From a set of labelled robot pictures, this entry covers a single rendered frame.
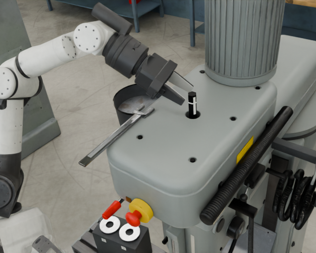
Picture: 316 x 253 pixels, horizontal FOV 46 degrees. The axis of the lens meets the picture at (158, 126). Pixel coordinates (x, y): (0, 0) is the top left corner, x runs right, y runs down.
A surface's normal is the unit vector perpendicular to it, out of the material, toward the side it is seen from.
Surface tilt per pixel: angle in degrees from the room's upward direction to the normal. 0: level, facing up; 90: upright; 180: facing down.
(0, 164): 62
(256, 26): 90
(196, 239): 90
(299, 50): 0
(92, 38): 70
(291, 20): 90
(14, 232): 58
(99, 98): 0
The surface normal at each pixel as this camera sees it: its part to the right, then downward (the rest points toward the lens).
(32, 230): 0.73, -0.25
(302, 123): -0.08, -0.78
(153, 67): 0.39, -0.58
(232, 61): -0.38, 0.61
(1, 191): 0.20, 0.16
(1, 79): -0.29, 0.11
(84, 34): -0.21, 0.33
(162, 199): -0.59, 0.55
